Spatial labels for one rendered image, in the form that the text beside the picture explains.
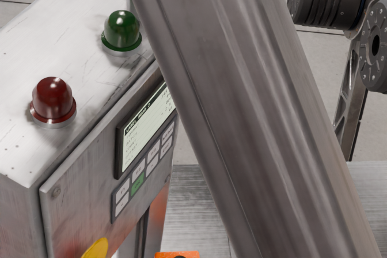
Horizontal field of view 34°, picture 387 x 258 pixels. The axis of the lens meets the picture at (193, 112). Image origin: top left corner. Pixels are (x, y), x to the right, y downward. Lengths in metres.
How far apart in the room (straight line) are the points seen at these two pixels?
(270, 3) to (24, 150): 0.17
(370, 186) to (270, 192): 0.98
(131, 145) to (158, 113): 0.03
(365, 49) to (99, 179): 0.68
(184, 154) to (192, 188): 1.08
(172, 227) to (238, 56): 0.86
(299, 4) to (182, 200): 0.54
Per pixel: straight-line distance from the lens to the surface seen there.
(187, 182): 1.13
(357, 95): 1.55
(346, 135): 1.59
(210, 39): 0.23
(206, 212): 1.10
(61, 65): 0.40
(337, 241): 0.24
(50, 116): 0.36
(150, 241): 0.67
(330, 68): 2.62
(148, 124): 0.43
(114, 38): 0.40
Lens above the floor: 1.76
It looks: 49 degrees down
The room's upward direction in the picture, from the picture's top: 10 degrees clockwise
